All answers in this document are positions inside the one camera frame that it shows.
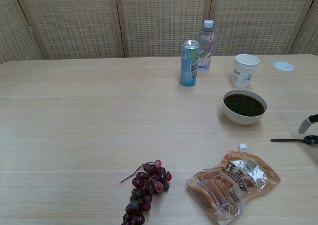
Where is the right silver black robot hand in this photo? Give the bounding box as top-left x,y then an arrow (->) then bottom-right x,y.
298,113 -> 318,134

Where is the black plastic spoon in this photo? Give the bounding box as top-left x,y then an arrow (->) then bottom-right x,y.
270,135 -> 318,145

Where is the white cup with black interior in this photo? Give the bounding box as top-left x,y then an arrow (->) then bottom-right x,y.
222,89 -> 268,125

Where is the white paper cup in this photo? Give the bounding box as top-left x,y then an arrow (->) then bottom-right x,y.
232,54 -> 260,88

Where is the white plastic lid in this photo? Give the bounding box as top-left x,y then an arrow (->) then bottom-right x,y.
273,61 -> 296,72

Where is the orange spout drink pouch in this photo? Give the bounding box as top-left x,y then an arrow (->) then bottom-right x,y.
185,143 -> 281,222

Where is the clear plastic water bottle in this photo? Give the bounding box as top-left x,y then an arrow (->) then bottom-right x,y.
197,19 -> 216,71

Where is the light blue drink can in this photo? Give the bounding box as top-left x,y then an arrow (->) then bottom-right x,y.
179,39 -> 200,87

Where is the bunch of dark red grapes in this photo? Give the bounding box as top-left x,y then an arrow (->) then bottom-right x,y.
118,159 -> 172,225

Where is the woven bamboo folding screen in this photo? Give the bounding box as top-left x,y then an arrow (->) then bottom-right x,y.
0,0 -> 318,64

